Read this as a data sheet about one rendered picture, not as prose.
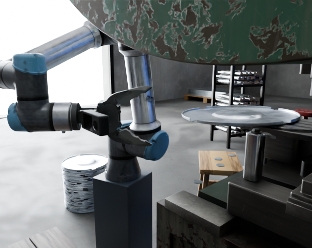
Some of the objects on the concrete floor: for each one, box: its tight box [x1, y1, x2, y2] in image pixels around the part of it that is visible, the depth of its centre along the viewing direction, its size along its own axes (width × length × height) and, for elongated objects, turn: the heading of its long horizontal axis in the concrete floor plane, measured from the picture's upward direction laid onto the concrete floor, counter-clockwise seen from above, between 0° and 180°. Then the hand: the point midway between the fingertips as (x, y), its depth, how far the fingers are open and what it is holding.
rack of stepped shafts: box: [210, 65, 267, 149], centre depth 315 cm, size 43×46×95 cm
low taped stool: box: [198, 151, 243, 196], centre depth 177 cm, size 34×24×34 cm
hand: (152, 117), depth 72 cm, fingers open, 14 cm apart
